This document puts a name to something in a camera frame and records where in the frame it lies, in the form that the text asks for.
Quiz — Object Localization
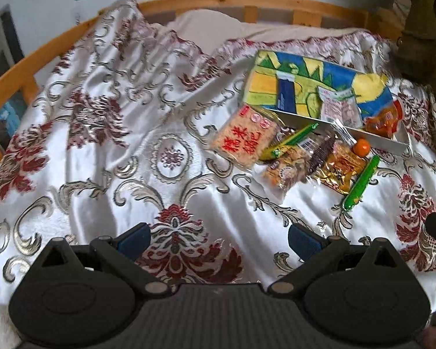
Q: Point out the blue snack packet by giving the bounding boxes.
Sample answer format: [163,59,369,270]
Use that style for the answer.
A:
[276,73,296,113]

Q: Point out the clear mixed snack packet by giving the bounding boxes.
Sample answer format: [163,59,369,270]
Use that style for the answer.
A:
[262,145,315,200]

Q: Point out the gold foil snack packet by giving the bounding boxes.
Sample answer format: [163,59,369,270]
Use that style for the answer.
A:
[312,142,371,194]

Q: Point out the dark purple snack packet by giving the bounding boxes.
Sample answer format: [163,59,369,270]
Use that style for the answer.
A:
[307,134,337,180]

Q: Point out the orange rice cracker packet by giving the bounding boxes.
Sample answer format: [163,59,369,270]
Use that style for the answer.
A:
[210,104,282,170]

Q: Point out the olive hanging garment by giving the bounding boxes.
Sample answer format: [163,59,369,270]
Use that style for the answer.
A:
[400,0,436,49]

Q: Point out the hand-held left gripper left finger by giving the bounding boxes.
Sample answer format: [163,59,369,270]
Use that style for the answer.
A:
[40,222,171,295]

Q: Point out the floral satin bedspread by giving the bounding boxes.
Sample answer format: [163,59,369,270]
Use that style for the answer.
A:
[0,0,436,320]

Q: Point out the pink white snack packet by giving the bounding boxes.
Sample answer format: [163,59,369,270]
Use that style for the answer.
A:
[318,89,363,129]

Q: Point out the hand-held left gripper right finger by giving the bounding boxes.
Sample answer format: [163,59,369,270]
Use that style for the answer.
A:
[269,223,398,296]

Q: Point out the orange red snack packet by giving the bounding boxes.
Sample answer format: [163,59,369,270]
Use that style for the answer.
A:
[363,101,403,139]

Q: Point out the small orange tangerine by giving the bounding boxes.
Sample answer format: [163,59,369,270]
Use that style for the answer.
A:
[353,137,371,156]

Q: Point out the wooden bed frame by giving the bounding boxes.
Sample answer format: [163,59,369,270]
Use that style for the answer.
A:
[0,0,409,168]

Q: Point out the colourful printed box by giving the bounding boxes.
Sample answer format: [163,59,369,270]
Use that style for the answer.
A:
[242,49,411,157]

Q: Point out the beige blanket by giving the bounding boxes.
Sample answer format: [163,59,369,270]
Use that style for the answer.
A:
[163,9,371,55]

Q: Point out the green sausage stick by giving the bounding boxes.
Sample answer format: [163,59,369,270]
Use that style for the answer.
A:
[343,154,380,211]
[259,123,319,161]

